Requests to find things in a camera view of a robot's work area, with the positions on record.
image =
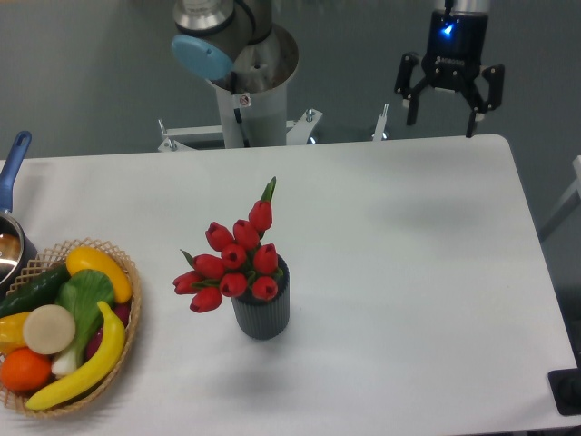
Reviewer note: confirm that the green cucumber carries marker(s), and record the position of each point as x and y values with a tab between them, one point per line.
41	290

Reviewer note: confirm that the yellow bell pepper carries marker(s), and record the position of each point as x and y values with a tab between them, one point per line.
12	332

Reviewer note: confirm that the yellow squash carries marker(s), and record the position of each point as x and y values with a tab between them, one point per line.
89	258

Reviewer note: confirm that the yellow banana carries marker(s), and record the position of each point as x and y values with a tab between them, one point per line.
91	372

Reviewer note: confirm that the black device at table edge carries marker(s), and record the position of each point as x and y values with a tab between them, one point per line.
565	387

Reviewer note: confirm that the orange fruit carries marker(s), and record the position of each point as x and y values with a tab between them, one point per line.
25	370

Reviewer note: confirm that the dark red vegetable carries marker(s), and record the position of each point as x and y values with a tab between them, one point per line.
122	311

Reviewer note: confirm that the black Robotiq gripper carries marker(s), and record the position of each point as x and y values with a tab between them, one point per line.
456	50

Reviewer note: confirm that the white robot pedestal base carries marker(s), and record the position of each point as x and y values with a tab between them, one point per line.
260	120

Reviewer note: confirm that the woven wicker basket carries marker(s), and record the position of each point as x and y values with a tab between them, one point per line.
47	260

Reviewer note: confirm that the blue handled saucepan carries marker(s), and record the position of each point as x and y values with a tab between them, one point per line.
16	249

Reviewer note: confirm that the red tulip bouquet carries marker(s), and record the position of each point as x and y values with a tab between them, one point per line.
242	268

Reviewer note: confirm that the dark grey ribbed vase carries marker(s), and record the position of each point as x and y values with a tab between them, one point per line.
263	320

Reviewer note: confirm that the beige round disc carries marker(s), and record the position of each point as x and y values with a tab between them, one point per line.
49	329

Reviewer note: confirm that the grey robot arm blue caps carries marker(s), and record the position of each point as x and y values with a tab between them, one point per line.
234	43

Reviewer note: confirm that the white frame at right edge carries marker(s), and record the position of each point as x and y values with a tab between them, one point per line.
565	205

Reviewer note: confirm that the green bok choy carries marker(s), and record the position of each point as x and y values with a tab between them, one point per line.
79	296

